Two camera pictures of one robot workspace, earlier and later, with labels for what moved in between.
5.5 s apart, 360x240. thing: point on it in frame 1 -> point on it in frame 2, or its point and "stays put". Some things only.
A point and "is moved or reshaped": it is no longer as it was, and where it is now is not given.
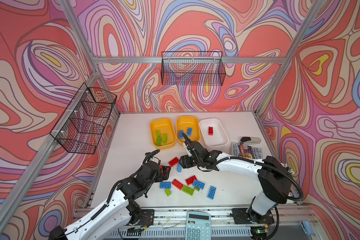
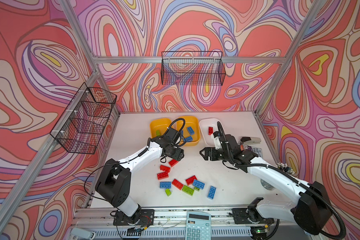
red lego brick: (173, 162) stays put
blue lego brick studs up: (189, 132) is moved or reshaped
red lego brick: (189, 181) stays put
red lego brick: (210, 130) stays put
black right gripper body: (190, 161) -> (218, 154)
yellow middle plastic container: (189, 125) stays put
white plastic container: (214, 132) stays put
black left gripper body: (157, 177) -> (176, 153)
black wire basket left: (81, 127) stays put
